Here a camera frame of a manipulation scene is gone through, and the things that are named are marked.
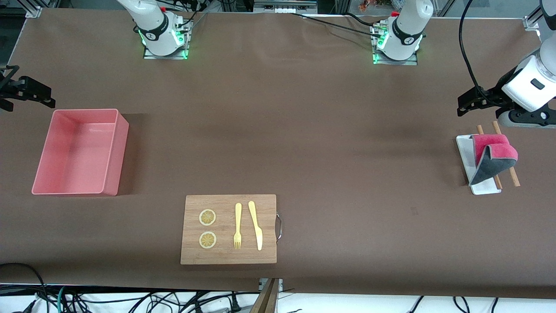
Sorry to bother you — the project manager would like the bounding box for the pink and grey cloth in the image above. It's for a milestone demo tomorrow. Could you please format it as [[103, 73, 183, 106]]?
[[468, 134, 519, 186]]

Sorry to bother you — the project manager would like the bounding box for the white rectangular tray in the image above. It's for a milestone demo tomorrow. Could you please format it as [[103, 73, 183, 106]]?
[[456, 134, 502, 195]]

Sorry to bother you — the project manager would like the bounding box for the pink plastic bin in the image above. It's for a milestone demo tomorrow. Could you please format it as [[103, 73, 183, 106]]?
[[31, 109, 130, 196]]

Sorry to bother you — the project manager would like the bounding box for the grey power strip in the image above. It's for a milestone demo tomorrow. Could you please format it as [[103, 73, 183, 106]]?
[[253, 0, 318, 13]]

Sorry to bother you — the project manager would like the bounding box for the yellow plastic fork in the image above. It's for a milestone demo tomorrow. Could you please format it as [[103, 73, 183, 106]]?
[[233, 203, 242, 250]]

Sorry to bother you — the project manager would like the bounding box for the yellow plastic knife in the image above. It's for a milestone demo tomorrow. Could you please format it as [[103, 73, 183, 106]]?
[[248, 200, 263, 251]]

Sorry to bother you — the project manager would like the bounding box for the wooden plank piece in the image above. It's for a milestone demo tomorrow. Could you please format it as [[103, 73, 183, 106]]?
[[250, 278, 281, 313]]

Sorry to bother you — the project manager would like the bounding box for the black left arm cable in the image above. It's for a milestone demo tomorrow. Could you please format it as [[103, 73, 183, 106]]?
[[459, 0, 489, 103]]

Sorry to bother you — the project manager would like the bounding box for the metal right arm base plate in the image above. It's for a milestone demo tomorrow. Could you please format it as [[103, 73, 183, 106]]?
[[143, 17, 193, 60]]

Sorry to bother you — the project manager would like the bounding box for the long black table cable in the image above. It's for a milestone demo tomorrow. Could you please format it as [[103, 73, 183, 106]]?
[[289, 12, 387, 37]]

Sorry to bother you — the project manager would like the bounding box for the thick black floor cable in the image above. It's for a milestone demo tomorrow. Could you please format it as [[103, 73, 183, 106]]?
[[0, 263, 49, 313]]

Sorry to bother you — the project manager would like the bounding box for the teal floor cable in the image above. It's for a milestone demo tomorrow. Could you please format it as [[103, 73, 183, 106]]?
[[56, 286, 71, 313]]

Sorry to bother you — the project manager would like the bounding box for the black floor cable bundle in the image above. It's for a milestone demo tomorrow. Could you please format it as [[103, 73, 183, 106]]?
[[26, 289, 261, 313]]

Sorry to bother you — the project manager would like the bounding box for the wooden cutting board with handle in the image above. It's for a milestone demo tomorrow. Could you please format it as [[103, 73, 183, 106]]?
[[180, 194, 283, 265]]

